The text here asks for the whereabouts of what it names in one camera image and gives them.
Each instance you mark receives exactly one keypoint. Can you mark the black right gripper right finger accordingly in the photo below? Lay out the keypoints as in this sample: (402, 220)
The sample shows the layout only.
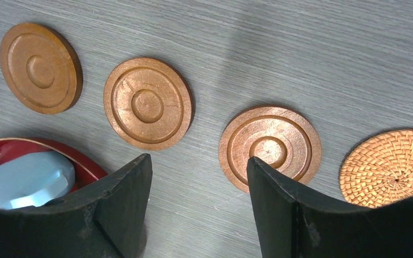
(294, 220)

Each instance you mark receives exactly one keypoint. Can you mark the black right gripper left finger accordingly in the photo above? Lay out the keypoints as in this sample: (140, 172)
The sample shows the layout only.
(102, 219)

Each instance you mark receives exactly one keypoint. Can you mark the wooden coaster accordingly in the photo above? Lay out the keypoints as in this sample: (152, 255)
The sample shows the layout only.
(148, 103)
(280, 137)
(41, 68)

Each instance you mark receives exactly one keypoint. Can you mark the woven rattan coaster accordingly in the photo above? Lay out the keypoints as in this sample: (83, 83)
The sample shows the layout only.
(379, 171)

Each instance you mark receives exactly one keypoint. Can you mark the light blue mug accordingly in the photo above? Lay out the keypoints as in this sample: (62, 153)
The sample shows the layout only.
(35, 179)

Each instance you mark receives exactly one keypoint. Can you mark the red round tray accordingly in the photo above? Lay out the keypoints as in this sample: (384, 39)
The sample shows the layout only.
(86, 170)

